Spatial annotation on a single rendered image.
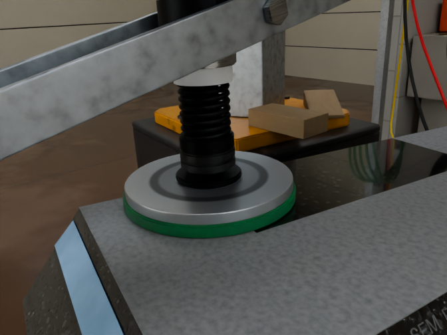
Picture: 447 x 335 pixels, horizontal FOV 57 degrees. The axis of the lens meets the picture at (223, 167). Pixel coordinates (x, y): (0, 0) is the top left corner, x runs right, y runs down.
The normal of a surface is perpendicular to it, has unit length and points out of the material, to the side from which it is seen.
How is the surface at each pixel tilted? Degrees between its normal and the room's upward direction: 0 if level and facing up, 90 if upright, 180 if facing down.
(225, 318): 0
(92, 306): 46
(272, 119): 90
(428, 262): 0
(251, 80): 90
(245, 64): 90
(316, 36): 90
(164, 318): 0
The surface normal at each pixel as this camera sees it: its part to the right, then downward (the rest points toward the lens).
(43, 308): -0.65, -0.51
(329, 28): -0.79, 0.25
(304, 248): -0.04, -0.93
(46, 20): 0.62, 0.26
